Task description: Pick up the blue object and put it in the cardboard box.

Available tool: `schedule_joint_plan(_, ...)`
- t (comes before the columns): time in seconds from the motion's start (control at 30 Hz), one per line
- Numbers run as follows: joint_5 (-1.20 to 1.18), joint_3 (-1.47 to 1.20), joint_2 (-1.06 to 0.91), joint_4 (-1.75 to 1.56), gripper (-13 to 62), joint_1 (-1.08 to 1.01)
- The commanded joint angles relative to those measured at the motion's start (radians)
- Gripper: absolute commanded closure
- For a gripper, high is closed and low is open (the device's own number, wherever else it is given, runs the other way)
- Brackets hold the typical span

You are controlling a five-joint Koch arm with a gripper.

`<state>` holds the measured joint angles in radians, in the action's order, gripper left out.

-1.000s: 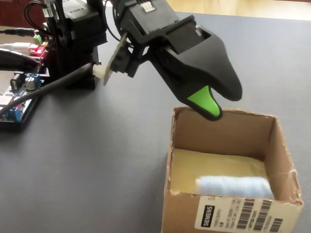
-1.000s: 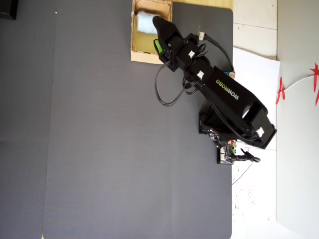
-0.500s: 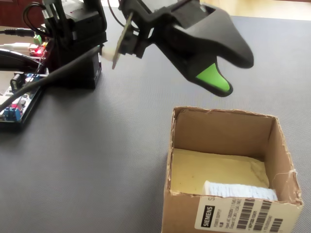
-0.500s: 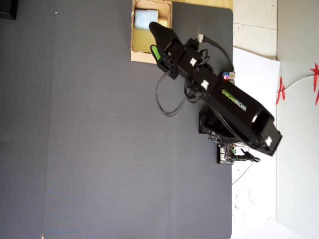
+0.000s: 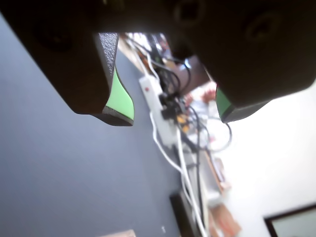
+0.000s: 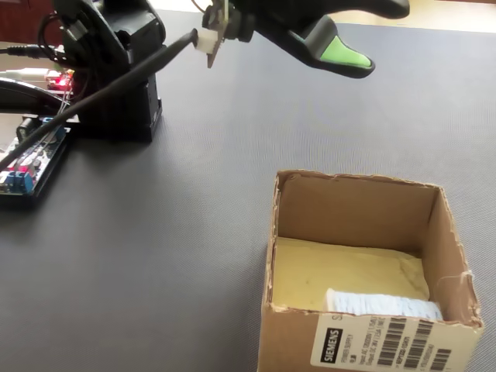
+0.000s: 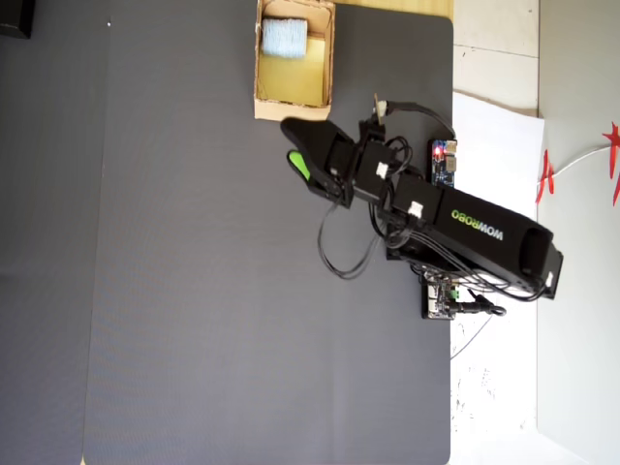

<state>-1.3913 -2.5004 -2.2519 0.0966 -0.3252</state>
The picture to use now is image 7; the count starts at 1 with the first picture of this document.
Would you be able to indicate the red paper decoration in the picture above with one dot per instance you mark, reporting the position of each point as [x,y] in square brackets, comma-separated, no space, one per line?
[547,179]
[615,164]

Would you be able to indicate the dark grey textured mat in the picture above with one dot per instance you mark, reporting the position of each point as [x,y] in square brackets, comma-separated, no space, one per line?
[218,290]
[48,242]

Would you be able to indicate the black box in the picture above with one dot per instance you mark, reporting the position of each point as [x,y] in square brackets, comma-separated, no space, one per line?
[14,17]

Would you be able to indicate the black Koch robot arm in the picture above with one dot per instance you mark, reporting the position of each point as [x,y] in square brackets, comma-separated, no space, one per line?
[484,227]

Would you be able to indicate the white paper sheet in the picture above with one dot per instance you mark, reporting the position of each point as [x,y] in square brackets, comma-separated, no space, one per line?
[494,387]

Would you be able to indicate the blue circuit board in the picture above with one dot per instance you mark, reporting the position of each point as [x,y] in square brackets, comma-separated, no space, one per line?
[443,172]

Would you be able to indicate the blue white yarn block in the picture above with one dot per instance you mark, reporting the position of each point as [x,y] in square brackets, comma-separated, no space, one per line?
[285,38]

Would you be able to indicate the brown cardboard box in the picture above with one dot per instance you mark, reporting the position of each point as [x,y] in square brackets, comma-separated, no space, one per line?
[271,110]

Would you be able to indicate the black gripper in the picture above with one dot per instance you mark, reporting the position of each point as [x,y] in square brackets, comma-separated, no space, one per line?
[370,169]

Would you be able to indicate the small controller board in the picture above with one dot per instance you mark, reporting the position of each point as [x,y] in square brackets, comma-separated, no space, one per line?
[436,300]

